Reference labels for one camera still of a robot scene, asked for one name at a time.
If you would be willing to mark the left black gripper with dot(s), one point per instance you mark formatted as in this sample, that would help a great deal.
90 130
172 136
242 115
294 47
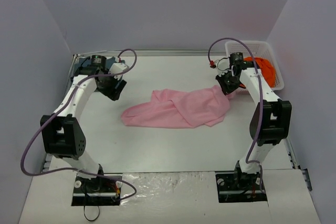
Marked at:
115 91

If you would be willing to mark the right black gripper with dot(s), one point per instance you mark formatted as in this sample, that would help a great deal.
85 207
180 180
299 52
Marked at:
226 85

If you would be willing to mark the pink t-shirt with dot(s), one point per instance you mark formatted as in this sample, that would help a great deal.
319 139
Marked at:
173 109

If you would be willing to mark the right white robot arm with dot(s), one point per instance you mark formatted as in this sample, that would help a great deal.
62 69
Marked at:
271 119

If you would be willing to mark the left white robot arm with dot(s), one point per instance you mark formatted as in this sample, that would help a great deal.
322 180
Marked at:
62 135

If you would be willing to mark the folded blue t-shirt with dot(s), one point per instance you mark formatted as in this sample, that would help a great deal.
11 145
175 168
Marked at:
78 66

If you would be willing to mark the orange t-shirt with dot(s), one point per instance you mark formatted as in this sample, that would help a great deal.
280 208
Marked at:
267 70

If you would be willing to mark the white plastic basket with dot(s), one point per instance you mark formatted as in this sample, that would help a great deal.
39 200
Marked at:
259 49

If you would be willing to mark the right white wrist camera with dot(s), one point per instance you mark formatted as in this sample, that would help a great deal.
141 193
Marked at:
221 65

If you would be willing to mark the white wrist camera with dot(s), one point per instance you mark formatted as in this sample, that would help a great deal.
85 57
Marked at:
118 68
221 65

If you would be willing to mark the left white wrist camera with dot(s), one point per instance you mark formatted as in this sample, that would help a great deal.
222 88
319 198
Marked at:
118 68

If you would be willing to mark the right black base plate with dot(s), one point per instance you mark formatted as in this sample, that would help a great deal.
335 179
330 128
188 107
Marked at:
232 190

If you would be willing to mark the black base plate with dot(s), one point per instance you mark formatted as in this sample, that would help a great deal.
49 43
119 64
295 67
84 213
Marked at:
96 192
232 190

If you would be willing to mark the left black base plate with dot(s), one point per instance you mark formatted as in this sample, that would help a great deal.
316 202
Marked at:
96 192

